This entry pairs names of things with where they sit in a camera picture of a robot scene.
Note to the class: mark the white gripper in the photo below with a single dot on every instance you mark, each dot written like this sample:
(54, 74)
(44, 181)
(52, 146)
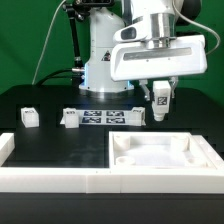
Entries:
(147, 51)

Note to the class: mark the white square tabletop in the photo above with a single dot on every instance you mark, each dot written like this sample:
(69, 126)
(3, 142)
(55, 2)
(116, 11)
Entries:
(166, 150)

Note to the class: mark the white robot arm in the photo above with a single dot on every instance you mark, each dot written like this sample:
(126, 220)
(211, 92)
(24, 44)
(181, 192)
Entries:
(103, 25)

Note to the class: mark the marker tag sheet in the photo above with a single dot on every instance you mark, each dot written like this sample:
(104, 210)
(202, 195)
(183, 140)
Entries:
(103, 117)

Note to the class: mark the white U-shaped fence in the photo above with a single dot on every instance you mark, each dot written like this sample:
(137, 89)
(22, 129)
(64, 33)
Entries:
(110, 180)

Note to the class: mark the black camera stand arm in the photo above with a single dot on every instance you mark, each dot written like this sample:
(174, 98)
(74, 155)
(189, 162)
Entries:
(77, 11)

